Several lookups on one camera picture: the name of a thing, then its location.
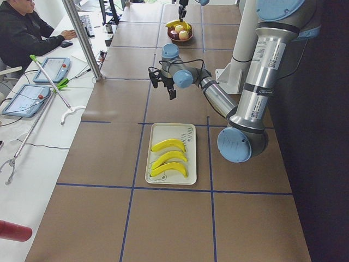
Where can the dark purple plum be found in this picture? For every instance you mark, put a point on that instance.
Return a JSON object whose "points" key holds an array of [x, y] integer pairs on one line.
{"points": [[174, 35]]}

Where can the orange black connector block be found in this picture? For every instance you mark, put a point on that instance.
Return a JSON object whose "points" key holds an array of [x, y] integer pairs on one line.
{"points": [[102, 55]]}

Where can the brown wicker basket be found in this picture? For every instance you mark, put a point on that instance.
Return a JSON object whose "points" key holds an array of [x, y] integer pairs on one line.
{"points": [[170, 29]]}

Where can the white hook grabber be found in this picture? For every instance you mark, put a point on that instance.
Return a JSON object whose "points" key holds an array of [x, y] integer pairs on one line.
{"points": [[71, 109]]}

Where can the yellow banana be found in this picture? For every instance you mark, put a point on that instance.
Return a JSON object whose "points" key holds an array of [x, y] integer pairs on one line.
{"points": [[169, 166], [174, 23], [167, 156], [168, 143]]}

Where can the near blue teach pendant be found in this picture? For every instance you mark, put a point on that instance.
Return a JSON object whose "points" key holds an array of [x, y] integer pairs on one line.
{"points": [[27, 101]]}

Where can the green clip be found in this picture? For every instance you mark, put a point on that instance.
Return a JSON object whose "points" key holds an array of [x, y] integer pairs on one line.
{"points": [[62, 84]]}

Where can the black computer mouse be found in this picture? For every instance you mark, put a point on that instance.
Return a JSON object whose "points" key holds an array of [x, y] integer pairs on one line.
{"points": [[66, 43]]}

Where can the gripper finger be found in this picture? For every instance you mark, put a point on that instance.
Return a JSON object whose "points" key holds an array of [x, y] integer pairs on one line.
{"points": [[180, 10], [154, 78], [184, 12], [172, 93]]}

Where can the far blue teach pendant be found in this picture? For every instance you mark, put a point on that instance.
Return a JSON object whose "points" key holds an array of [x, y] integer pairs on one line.
{"points": [[56, 68]]}

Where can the aluminium frame post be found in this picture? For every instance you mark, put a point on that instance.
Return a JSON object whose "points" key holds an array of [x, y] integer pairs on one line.
{"points": [[82, 37]]}

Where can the white support column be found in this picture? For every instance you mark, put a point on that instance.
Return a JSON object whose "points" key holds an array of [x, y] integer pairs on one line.
{"points": [[233, 76]]}

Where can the blue teach pendant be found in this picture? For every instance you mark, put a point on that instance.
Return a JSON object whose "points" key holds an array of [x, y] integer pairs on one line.
{"points": [[27, 101], [56, 68]]}

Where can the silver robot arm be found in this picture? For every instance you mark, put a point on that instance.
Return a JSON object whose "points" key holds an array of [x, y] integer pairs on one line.
{"points": [[201, 2], [279, 23]]}

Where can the white plastic tray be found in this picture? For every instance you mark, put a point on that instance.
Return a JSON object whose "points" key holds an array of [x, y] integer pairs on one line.
{"points": [[187, 134]]}

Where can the computer keyboard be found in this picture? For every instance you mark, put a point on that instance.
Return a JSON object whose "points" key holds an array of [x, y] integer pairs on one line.
{"points": [[87, 24]]}

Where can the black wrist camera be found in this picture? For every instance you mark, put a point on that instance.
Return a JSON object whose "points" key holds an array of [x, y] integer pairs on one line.
{"points": [[152, 69]]}

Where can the seated person in black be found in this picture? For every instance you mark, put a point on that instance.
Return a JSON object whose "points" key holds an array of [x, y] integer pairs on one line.
{"points": [[24, 33]]}

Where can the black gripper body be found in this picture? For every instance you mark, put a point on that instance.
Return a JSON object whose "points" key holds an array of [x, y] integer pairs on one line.
{"points": [[166, 81], [181, 3]]}

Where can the red cylinder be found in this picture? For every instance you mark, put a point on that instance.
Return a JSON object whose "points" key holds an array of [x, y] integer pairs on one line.
{"points": [[15, 232]]}

